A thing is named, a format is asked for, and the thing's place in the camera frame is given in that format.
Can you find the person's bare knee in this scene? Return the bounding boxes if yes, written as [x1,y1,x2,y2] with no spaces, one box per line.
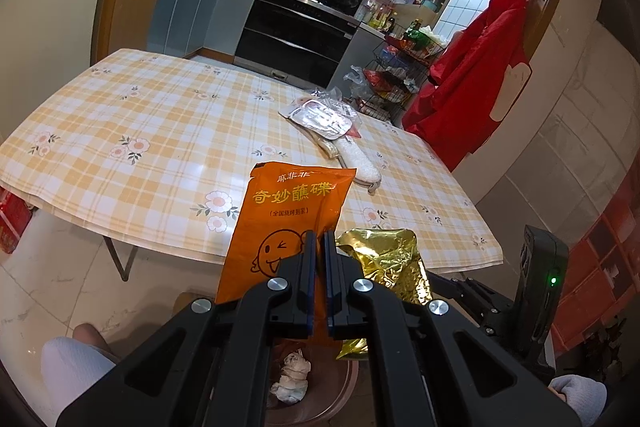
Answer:
[72,322,108,353]

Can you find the cream refrigerator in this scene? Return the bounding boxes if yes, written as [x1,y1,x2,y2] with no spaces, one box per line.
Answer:
[0,0,118,132]

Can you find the grey kitchen base cabinets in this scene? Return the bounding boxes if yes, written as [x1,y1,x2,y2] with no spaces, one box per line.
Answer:
[147,0,263,60]

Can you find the red plastic crate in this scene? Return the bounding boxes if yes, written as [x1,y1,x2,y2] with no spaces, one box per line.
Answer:
[550,184,640,360]

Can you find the gold foil packet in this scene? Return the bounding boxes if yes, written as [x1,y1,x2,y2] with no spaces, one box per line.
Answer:
[334,228,433,362]

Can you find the white tissue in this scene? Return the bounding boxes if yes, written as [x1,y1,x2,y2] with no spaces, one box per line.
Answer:
[270,353,312,408]

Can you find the wire rack with groceries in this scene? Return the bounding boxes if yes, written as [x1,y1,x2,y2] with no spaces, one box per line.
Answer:
[345,29,451,124]

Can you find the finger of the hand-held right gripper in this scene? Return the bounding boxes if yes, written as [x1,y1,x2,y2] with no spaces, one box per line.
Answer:
[428,273,519,344]

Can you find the red cardboard box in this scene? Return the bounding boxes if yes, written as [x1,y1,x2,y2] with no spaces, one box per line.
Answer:
[0,187,35,256]

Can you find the black metal table leg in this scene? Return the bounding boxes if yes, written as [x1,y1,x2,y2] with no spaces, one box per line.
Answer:
[104,234,140,283]

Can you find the orange seasoning packet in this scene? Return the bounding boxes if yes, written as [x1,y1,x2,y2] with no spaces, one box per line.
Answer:
[215,161,355,308]

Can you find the crumpled silver plastic wrapper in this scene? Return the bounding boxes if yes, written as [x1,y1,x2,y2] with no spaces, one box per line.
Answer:
[278,96,363,142]

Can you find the black built-in oven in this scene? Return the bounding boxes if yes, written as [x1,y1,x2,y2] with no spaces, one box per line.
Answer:
[234,0,362,90]

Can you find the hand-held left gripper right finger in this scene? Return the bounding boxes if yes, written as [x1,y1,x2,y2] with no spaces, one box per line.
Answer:
[323,229,584,427]

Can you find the red hanging garment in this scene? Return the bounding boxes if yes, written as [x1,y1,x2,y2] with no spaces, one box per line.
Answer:
[401,0,533,174]

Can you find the yellow checked floral tablecloth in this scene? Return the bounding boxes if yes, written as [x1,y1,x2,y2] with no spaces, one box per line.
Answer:
[0,48,505,275]

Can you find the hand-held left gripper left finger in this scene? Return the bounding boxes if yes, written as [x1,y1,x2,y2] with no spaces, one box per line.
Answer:
[55,229,319,427]

